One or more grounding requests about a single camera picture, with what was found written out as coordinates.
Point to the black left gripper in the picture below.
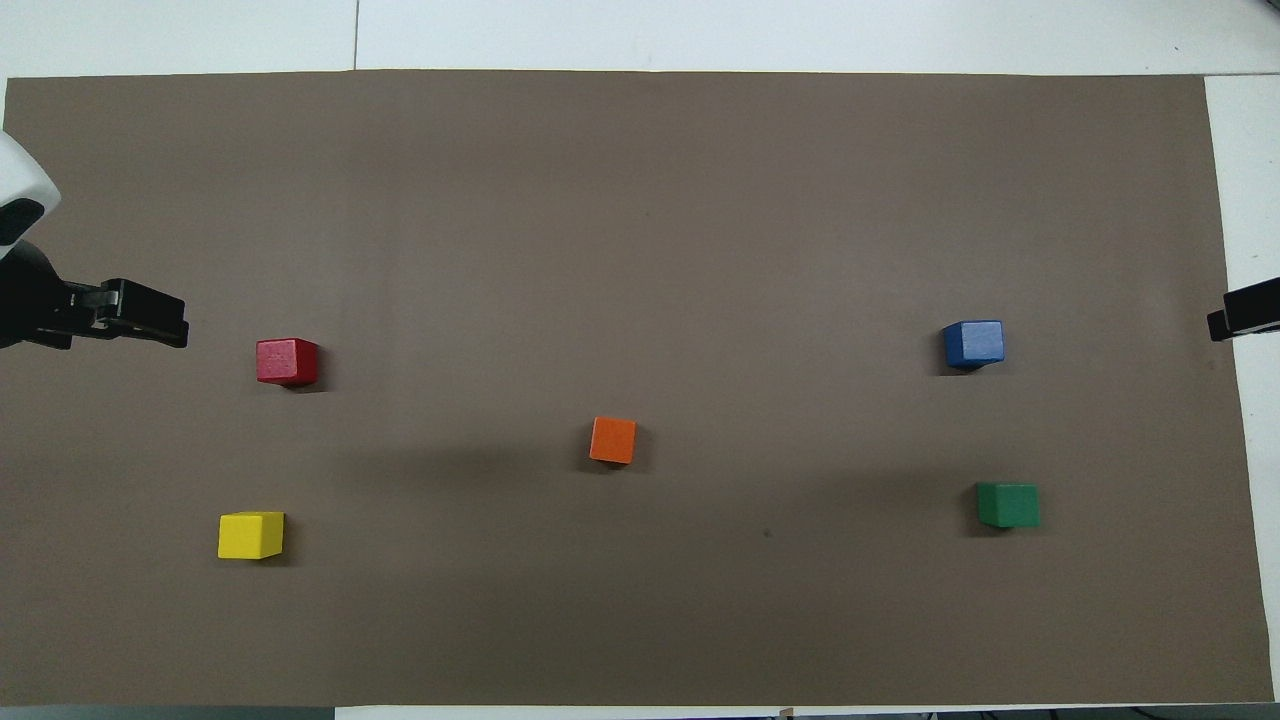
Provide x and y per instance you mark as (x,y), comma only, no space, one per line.
(30,300)

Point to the red wooden block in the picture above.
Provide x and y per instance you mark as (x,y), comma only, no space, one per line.
(288,361)

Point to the blue wooden block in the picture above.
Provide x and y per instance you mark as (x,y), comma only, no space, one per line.
(973,343)

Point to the yellow wooden block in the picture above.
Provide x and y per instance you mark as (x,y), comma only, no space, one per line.
(250,535)

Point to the green wooden block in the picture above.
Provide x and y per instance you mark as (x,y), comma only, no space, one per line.
(1008,505)

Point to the orange wooden block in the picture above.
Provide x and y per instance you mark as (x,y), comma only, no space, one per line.
(612,440)

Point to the brown paper mat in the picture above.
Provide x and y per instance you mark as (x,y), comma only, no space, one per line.
(640,250)

